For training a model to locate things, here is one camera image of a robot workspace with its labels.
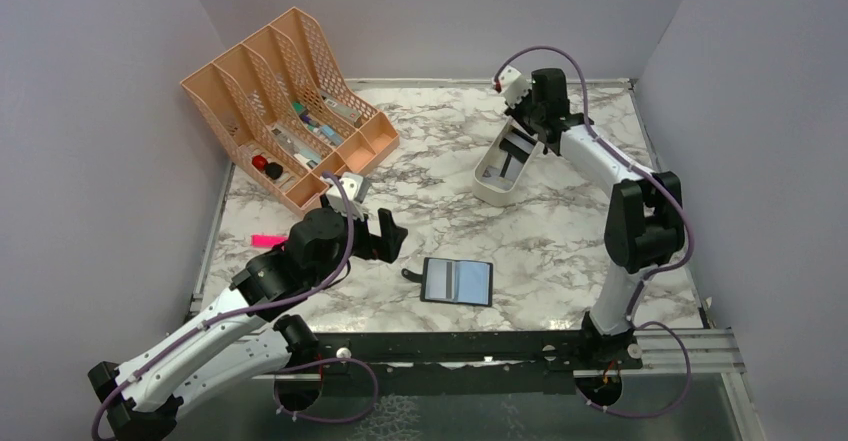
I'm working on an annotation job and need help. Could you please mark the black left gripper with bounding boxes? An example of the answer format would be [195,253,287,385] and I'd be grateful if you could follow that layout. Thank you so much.
[308,193,407,288]

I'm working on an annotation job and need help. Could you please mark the black leather card holder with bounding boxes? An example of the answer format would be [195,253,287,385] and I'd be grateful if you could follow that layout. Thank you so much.
[401,257,494,307]

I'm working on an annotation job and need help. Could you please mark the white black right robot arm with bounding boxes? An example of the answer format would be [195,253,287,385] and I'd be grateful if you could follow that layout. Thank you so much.
[496,67,686,368]

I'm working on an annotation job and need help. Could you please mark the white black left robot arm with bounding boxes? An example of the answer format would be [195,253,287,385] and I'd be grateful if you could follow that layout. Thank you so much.
[88,206,409,440]

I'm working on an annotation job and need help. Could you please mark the cream oblong plastic tray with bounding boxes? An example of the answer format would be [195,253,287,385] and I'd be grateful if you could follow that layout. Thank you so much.
[471,121,542,207]

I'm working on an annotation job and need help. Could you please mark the teal pens in organizer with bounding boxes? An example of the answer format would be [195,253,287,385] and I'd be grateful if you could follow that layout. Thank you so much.
[292,102,344,147]

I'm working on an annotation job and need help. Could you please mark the grey device in organizer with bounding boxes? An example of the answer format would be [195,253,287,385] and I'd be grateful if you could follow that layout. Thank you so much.
[320,91,362,128]

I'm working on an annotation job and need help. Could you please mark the pink rectangular bar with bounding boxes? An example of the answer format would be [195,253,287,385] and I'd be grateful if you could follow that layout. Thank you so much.
[251,234,287,248]

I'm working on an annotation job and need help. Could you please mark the black round item in organizer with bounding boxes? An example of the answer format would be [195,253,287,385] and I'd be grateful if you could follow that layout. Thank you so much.
[264,162,284,181]

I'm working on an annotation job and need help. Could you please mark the red round item in organizer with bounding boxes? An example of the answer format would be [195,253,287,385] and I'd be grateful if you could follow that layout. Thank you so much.
[251,155,268,171]

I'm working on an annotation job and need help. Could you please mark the peach plastic file organizer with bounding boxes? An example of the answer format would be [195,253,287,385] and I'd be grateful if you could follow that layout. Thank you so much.
[181,7,400,216]

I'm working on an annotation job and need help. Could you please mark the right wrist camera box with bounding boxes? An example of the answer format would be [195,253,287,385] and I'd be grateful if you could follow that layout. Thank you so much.
[494,65,532,108]

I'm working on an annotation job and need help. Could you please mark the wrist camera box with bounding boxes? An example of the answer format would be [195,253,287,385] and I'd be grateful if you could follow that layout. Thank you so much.
[325,172,371,221]
[494,65,532,108]

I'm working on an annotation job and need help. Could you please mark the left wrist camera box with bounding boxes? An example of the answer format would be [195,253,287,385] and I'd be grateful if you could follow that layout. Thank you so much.
[325,172,371,221]

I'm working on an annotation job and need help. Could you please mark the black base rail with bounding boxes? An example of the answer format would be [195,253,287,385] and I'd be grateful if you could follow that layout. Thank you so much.
[272,330,643,400]

